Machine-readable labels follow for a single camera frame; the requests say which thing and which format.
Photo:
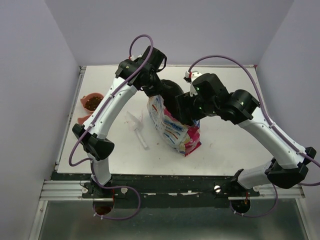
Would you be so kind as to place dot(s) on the pet food bag pink white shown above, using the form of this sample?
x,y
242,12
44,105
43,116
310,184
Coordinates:
x,y
184,138

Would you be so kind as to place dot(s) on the clear plastic scoop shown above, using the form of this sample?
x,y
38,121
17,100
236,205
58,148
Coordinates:
x,y
137,126

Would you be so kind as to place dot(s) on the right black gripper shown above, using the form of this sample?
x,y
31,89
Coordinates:
x,y
184,101

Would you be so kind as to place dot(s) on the black mounting base rail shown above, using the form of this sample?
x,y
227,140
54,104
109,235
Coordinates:
x,y
129,191

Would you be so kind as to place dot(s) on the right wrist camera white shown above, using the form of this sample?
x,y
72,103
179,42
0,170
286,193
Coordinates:
x,y
191,76

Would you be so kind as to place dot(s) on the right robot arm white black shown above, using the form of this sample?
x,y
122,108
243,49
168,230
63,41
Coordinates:
x,y
208,97

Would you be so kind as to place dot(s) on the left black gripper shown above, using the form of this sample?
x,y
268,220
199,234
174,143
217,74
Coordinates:
x,y
156,89

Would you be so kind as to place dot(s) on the pink cat-shaped pet bowl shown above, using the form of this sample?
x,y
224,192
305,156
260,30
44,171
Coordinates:
x,y
83,100

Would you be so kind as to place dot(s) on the brown pet food kibble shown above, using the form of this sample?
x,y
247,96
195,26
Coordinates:
x,y
93,103

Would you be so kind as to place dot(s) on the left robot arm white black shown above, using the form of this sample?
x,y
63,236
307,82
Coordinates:
x,y
130,77

